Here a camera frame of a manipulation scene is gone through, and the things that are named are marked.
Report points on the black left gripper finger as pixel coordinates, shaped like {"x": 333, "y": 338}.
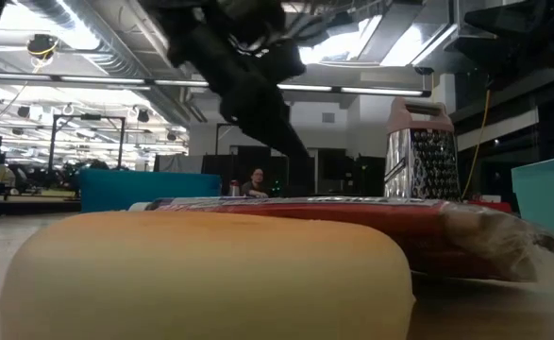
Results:
{"x": 276, "y": 127}

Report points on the dark blue plastic bin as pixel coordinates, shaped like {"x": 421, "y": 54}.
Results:
{"x": 149, "y": 189}

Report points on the red plastic-wrapped pack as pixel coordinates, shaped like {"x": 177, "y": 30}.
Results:
{"x": 399, "y": 226}

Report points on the cream tape roll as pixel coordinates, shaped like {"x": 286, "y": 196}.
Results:
{"x": 201, "y": 278}

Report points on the teal translucent plastic bin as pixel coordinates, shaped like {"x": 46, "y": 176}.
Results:
{"x": 548, "y": 203}

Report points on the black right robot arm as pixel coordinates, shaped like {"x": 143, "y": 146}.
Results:
{"x": 531, "y": 19}

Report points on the person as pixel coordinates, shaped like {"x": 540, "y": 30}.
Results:
{"x": 256, "y": 184}

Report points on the red-capped bottle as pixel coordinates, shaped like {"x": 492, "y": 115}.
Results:
{"x": 234, "y": 189}

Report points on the black background partition panels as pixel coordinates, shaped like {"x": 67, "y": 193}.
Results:
{"x": 338, "y": 172}

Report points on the long ceiling light bar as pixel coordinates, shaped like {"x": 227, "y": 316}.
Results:
{"x": 102, "y": 80}

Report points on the background workbench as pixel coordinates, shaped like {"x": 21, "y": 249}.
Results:
{"x": 31, "y": 205}

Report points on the grey wall vent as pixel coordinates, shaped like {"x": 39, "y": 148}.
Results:
{"x": 328, "y": 117}

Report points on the black background gantry frame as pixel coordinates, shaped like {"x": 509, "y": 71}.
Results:
{"x": 51, "y": 141}

